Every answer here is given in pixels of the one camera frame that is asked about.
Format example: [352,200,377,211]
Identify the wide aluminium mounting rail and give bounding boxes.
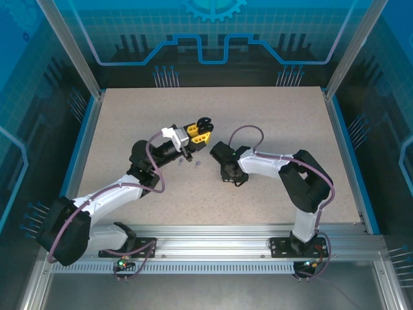
[41,224,387,261]

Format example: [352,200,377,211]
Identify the blue table edge strip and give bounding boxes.
[333,96,382,236]
[47,96,97,236]

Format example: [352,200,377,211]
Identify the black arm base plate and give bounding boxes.
[97,236,158,259]
[269,237,330,259]

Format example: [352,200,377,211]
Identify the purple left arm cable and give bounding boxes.
[46,130,167,282]

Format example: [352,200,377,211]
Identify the grey metal panel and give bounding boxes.
[40,273,390,310]

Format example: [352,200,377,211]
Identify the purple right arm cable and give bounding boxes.
[228,125,336,282]

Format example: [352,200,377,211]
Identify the small LED connector board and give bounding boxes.
[113,256,136,273]
[296,259,325,271]

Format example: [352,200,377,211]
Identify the aluminium table side rail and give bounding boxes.
[324,93,372,234]
[53,92,106,235]

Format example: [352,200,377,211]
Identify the slotted grey cable duct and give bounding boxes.
[50,262,297,275]

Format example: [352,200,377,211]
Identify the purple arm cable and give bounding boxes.
[228,125,336,282]
[46,130,167,282]

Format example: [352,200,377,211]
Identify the black earbud charging case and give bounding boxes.
[196,116,216,135]

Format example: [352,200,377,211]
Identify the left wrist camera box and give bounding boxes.
[160,127,190,150]

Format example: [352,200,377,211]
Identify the aluminium frame post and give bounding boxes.
[34,0,106,99]
[324,0,399,99]

